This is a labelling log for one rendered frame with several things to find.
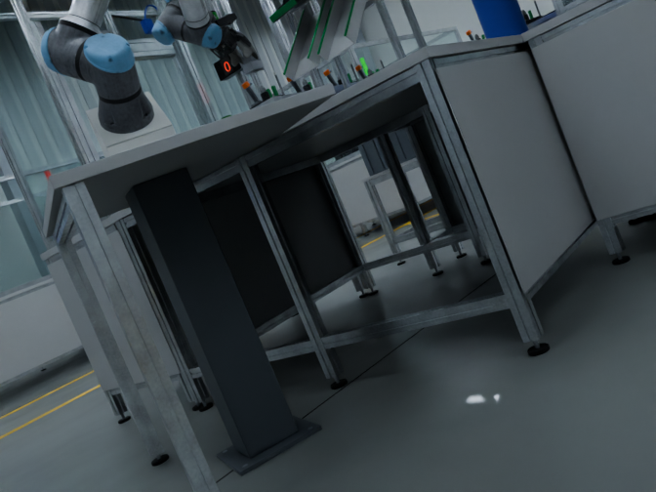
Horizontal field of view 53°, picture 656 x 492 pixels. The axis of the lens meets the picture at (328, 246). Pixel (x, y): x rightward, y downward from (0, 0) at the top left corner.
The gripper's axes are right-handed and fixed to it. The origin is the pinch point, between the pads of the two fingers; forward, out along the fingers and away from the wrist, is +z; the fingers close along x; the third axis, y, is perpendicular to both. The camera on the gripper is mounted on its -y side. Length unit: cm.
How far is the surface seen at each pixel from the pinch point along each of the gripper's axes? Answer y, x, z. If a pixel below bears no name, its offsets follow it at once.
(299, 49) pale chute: 5.9, 21.8, 3.9
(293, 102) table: 63, 52, -14
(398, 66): 40, 66, 6
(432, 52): 39, 75, 8
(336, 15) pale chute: 0.5, 37.4, 3.3
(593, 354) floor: 100, 88, 66
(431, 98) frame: 47, 71, 14
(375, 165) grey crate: -107, -84, 158
